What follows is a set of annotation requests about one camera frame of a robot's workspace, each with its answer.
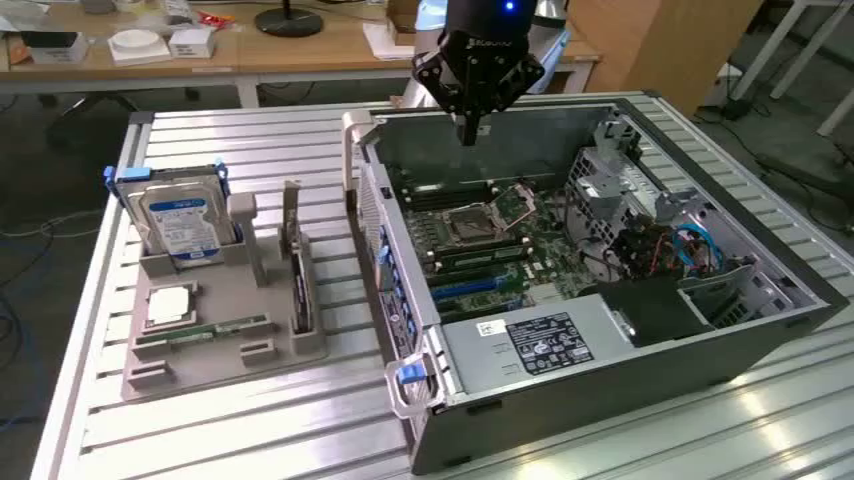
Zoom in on grey power supply unit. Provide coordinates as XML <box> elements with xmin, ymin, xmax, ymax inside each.
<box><xmin>436</xmin><ymin>293</ymin><xmax>641</xmax><ymax>396</ymax></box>

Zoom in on black wire bundle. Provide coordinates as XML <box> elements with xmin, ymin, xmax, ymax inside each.
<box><xmin>579</xmin><ymin>224</ymin><xmax>668</xmax><ymax>281</ymax></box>

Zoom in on hard disk in blue caddy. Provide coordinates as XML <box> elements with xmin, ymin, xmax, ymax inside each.
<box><xmin>102</xmin><ymin>162</ymin><xmax>241</xmax><ymax>274</ymax></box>

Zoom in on white metal table frame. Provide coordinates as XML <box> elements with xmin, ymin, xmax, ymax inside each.
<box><xmin>729</xmin><ymin>0</ymin><xmax>854</xmax><ymax>136</ymax></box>

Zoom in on black round lamp base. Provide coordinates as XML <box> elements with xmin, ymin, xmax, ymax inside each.
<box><xmin>254</xmin><ymin>0</ymin><xmax>325</xmax><ymax>37</ymax></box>

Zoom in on blue expansion slot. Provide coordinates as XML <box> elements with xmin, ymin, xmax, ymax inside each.
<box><xmin>430</xmin><ymin>277</ymin><xmax>506</xmax><ymax>302</ymax></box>

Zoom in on brown cardboard box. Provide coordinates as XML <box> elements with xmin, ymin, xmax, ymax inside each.
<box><xmin>385</xmin><ymin>0</ymin><xmax>428</xmax><ymax>34</ymax></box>

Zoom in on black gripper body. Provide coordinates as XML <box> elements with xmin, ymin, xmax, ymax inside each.
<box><xmin>437</xmin><ymin>0</ymin><xmax>536</xmax><ymax>112</ymax></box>

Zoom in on small white labelled box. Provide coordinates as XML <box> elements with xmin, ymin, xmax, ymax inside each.
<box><xmin>166</xmin><ymin>27</ymin><xmax>216</xmax><ymax>59</ymax></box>

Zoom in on black open PC case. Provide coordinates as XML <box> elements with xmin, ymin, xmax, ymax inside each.
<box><xmin>340</xmin><ymin>94</ymin><xmax>852</xmax><ymax>476</ymax></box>

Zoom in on CPU socket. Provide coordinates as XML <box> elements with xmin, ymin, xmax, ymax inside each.
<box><xmin>444</xmin><ymin>202</ymin><xmax>508</xmax><ymax>246</ymax></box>

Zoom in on metal socket cover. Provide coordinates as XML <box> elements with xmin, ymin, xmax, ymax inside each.
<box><xmin>489</xmin><ymin>183</ymin><xmax>540</xmax><ymax>234</ymax></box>

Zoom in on white paper stack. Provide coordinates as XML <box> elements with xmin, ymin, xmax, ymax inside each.
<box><xmin>362</xmin><ymin>22</ymin><xmax>418</xmax><ymax>61</ymax></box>

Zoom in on green RAM stick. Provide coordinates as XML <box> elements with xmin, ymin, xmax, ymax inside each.
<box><xmin>135</xmin><ymin>317</ymin><xmax>278</xmax><ymax>346</ymax></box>

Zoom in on wooden desk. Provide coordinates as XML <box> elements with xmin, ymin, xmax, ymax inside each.
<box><xmin>0</xmin><ymin>0</ymin><xmax>601</xmax><ymax>109</ymax></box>

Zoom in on grey parts rack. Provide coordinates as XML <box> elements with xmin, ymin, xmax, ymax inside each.
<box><xmin>117</xmin><ymin>192</ymin><xmax>332</xmax><ymax>404</ymax></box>

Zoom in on grey metal disk bay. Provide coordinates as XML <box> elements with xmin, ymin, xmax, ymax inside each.
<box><xmin>564</xmin><ymin>144</ymin><xmax>675</xmax><ymax>251</ymax></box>

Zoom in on green motherboard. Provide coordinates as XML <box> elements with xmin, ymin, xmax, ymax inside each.
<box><xmin>385</xmin><ymin>164</ymin><xmax>601</xmax><ymax>326</ymax></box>

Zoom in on wooden cabinet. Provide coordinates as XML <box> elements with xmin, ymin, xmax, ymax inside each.
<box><xmin>565</xmin><ymin>0</ymin><xmax>765</xmax><ymax>109</ymax></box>

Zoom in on blue floor cable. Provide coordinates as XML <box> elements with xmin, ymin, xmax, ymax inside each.
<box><xmin>0</xmin><ymin>294</ymin><xmax>41</xmax><ymax>431</ymax></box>

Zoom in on black plastic air shroud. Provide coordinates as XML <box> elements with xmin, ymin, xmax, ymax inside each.
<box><xmin>592</xmin><ymin>277</ymin><xmax>715</xmax><ymax>349</ymax></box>

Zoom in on black RAM slot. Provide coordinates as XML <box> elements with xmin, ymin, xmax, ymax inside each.
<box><xmin>430</xmin><ymin>247</ymin><xmax>533</xmax><ymax>265</ymax></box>
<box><xmin>400</xmin><ymin>181</ymin><xmax>494</xmax><ymax>196</ymax></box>
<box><xmin>402</xmin><ymin>187</ymin><xmax>496</xmax><ymax>202</ymax></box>
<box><xmin>433</xmin><ymin>254</ymin><xmax>534</xmax><ymax>274</ymax></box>
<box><xmin>429</xmin><ymin>240</ymin><xmax>532</xmax><ymax>258</ymax></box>
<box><xmin>425</xmin><ymin>233</ymin><xmax>528</xmax><ymax>251</ymax></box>
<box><xmin>398</xmin><ymin>175</ymin><xmax>493</xmax><ymax>190</ymax></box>
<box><xmin>404</xmin><ymin>193</ymin><xmax>498</xmax><ymax>209</ymax></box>

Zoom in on white box with round lid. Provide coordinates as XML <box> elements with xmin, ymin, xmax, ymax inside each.
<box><xmin>105</xmin><ymin>28</ymin><xmax>173</xmax><ymax>66</ymax></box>

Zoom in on blue disk wire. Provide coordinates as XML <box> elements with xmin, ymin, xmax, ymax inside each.
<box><xmin>672</xmin><ymin>224</ymin><xmax>725</xmax><ymax>276</ymax></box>

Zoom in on graphics card with metal bracket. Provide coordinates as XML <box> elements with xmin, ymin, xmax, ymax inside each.
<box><xmin>277</xmin><ymin>179</ymin><xmax>318</xmax><ymax>336</ymax></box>

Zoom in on silver CPU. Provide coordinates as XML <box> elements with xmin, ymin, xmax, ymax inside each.
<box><xmin>145</xmin><ymin>287</ymin><xmax>194</xmax><ymax>331</ymax></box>

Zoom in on black and white box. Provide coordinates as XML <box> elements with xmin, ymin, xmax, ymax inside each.
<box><xmin>18</xmin><ymin>30</ymin><xmax>89</xmax><ymax>65</ymax></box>

